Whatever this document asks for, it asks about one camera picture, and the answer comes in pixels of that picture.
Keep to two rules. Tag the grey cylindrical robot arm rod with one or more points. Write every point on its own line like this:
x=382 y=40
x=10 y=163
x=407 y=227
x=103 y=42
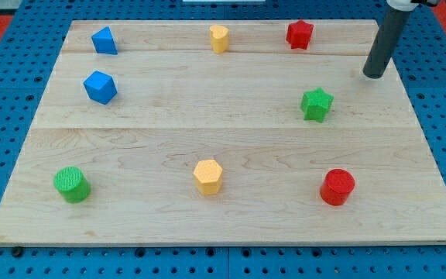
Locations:
x=387 y=37

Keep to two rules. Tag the yellow heart block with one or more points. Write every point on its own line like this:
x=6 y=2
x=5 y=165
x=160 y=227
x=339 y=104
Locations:
x=219 y=38

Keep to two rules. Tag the light wooden board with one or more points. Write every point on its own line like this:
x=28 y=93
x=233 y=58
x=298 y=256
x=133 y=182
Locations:
x=178 y=102

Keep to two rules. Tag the yellow hexagon block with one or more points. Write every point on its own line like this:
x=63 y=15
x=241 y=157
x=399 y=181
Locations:
x=208 y=177

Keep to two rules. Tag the green star block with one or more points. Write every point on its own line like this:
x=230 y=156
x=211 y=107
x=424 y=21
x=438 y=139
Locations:
x=316 y=104

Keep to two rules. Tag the red cylinder block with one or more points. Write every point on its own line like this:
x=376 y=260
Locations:
x=338 y=184

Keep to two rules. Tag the red star block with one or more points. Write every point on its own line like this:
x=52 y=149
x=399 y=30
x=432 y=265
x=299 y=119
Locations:
x=299 y=34

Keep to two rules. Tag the blue cube block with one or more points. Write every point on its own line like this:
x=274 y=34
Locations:
x=100 y=87

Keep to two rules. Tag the blue triangular prism block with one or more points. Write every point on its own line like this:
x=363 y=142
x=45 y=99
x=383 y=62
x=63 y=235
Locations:
x=103 y=41

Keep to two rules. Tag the green cylinder block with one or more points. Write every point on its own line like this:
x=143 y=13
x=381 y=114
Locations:
x=71 y=183

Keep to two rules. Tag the blue perforated base mat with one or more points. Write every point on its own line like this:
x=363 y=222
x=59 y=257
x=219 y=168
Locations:
x=34 y=32

